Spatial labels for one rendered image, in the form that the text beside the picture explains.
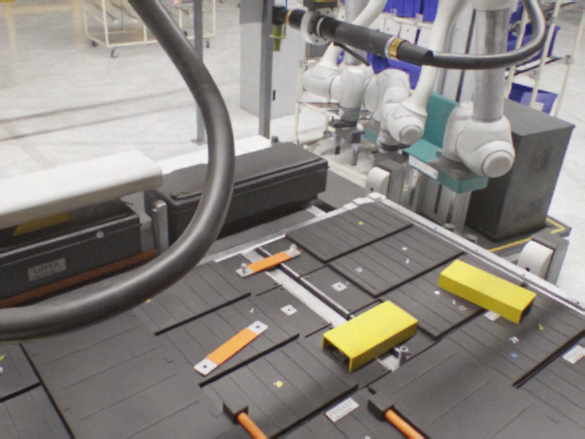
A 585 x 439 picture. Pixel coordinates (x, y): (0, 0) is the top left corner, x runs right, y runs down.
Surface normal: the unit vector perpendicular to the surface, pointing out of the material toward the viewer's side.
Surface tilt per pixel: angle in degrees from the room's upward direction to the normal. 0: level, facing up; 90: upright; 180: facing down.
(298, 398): 0
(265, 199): 90
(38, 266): 90
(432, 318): 0
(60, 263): 90
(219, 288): 0
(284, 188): 90
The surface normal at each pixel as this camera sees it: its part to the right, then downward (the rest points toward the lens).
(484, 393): 0.04, -0.88
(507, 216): 0.47, 0.43
